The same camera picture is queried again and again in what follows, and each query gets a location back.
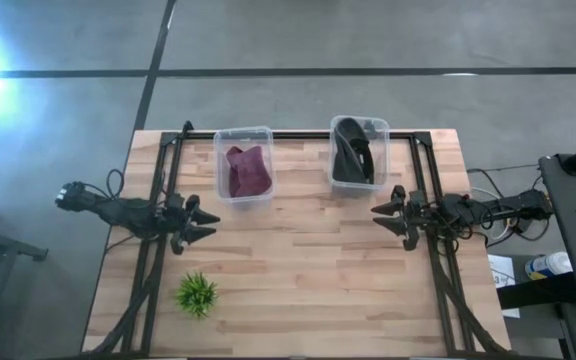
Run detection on clear plastic bin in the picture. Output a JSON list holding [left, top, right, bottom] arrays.
[[212, 125, 277, 206], [328, 114, 391, 194]]

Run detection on red cloth hat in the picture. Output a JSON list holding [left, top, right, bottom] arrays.
[[224, 144, 274, 199]]

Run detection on white paper sheet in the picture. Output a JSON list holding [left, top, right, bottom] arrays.
[[487, 253, 522, 320]]

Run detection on black cloth hat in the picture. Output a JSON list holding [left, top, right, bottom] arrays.
[[331, 117, 376, 186]]

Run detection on thin black cable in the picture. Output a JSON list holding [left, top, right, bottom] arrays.
[[466, 162, 542, 176]]

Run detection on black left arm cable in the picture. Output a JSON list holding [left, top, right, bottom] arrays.
[[104, 168, 127, 201]]

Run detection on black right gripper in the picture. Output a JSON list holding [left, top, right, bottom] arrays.
[[370, 184, 442, 252]]

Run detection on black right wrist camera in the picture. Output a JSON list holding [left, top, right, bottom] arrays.
[[407, 188, 429, 207]]

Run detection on small green artificial plant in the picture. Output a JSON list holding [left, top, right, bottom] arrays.
[[173, 270, 220, 320]]

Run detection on white cable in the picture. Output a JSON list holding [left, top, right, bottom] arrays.
[[469, 185, 513, 242]]

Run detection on black aluminium table frame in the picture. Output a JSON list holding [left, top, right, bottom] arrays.
[[85, 119, 512, 358]]

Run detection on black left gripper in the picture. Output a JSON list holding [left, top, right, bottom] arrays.
[[155, 193, 222, 256]]

